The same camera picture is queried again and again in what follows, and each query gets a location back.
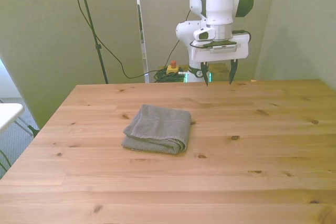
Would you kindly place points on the black stand foot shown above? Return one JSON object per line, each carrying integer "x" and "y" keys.
{"x": 33, "y": 130}

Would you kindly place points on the grey terry towel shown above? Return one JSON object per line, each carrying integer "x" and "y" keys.
{"x": 160, "y": 129}

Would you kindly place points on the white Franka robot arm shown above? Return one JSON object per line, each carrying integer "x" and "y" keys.
{"x": 219, "y": 3}

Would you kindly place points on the white partition frame strip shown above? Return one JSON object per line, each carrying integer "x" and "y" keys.
{"x": 144, "y": 61}

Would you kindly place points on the black tripod stand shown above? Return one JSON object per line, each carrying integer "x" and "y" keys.
{"x": 101, "y": 61}

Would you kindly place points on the yellow emergency stop button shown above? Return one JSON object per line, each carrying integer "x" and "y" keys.
{"x": 173, "y": 68}

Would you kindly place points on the white side table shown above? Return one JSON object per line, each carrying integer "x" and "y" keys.
{"x": 8, "y": 115}

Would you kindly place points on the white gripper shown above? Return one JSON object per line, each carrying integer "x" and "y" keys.
{"x": 223, "y": 55}

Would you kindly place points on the grey wrist camera bar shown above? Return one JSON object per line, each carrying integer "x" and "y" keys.
{"x": 224, "y": 48}

